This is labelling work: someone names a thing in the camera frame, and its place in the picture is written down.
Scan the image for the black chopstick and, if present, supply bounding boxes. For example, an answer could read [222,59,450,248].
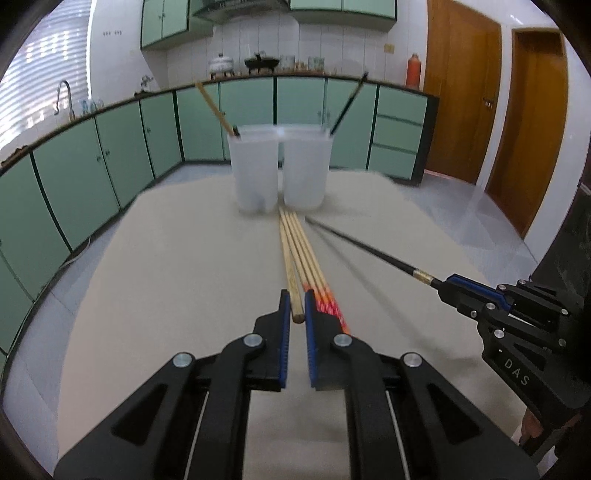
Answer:
[329,71,369,136]
[304,216,443,290]

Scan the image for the green cabinets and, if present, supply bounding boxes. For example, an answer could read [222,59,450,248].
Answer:
[1,74,439,354]
[139,0,400,51]

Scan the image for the wooden door right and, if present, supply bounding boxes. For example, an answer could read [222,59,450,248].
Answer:
[486,28,568,237]

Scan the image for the white lidded pot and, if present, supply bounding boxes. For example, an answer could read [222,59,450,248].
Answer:
[208,53,235,80]

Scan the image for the chrome faucet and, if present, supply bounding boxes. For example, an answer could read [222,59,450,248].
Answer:
[53,79,76,121]

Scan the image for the green upper cabinets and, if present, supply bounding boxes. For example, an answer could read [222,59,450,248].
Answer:
[139,0,400,51]

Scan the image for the plain bamboo chopstick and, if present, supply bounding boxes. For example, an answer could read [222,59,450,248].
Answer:
[195,82,238,138]
[280,208,304,324]

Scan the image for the orange thermos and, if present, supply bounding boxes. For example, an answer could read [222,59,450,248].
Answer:
[406,53,422,89]

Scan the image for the person right hand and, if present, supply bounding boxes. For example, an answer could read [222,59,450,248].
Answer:
[519,409,543,445]

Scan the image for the window blinds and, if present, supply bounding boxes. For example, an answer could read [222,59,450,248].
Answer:
[1,1,92,147]

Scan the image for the black wok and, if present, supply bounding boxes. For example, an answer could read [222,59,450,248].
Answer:
[243,52,280,74]

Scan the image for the white twin utensil holder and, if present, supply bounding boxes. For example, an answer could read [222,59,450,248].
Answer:
[228,124,334,214]

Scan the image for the green lower cabinets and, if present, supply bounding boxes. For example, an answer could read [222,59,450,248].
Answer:
[1,74,439,354]

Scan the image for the patterned mug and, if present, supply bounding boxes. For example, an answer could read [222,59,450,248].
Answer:
[308,56,325,73]

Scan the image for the wooden door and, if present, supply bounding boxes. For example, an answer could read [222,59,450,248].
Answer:
[486,28,568,237]
[424,1,502,184]

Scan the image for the black range hood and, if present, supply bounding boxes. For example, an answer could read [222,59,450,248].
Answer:
[192,0,290,24]

